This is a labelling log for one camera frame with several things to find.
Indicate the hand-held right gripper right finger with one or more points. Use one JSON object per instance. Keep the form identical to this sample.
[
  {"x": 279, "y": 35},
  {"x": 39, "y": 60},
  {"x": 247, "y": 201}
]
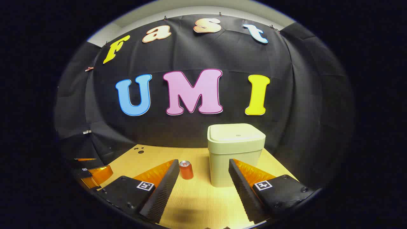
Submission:
[{"x": 243, "y": 190}]

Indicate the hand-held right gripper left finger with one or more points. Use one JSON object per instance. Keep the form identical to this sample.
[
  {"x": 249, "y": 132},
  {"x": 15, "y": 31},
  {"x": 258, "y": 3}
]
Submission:
[{"x": 162, "y": 194}]

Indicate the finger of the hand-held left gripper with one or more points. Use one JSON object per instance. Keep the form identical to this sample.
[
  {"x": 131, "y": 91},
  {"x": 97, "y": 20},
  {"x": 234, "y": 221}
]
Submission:
[
  {"x": 85, "y": 159},
  {"x": 98, "y": 175}
]

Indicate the orange pop can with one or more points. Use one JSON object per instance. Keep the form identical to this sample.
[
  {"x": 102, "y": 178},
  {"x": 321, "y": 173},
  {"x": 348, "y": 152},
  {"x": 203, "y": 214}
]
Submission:
[{"x": 186, "y": 171}]

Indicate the pale green desktop garbage bin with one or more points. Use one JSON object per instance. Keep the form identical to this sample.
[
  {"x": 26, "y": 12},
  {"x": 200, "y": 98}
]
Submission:
[{"x": 229, "y": 149}]

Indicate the wooden desktop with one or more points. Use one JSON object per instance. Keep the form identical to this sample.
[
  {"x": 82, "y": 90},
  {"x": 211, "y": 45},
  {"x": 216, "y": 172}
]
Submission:
[{"x": 197, "y": 203}]

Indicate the copper backdrop clip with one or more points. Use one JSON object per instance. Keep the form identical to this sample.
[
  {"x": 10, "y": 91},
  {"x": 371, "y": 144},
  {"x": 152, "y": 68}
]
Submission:
[{"x": 89, "y": 68}]

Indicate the black backdrop cloth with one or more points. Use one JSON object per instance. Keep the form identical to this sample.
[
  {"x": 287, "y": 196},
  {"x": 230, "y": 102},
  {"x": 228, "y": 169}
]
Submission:
[{"x": 190, "y": 54}]

